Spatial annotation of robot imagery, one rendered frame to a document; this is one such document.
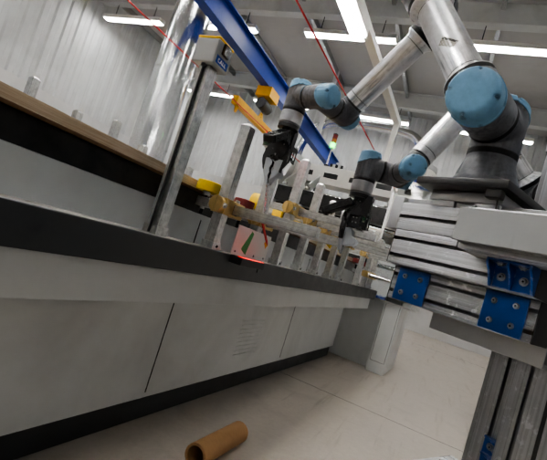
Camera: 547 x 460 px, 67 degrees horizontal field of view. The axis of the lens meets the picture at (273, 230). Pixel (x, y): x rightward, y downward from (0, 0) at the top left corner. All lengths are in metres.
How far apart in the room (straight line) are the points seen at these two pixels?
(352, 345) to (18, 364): 3.27
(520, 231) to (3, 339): 1.14
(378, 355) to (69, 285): 3.27
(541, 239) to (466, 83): 0.38
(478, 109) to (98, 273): 0.90
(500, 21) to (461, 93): 6.07
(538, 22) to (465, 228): 6.27
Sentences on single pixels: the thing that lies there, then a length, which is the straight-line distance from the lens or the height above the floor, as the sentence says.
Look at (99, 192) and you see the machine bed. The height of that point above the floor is 0.76.
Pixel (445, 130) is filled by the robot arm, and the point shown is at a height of 1.27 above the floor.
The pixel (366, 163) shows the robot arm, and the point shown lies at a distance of 1.44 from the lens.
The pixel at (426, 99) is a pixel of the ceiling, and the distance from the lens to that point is 9.97.
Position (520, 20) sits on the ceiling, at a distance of 7.10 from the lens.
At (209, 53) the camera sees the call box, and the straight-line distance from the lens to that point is 1.13.
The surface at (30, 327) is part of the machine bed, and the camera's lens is 1.22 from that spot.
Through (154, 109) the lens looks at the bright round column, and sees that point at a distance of 5.57.
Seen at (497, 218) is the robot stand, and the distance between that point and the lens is 0.89.
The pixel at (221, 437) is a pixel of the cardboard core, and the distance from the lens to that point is 1.63.
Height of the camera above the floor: 0.74
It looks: 3 degrees up
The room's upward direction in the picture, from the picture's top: 17 degrees clockwise
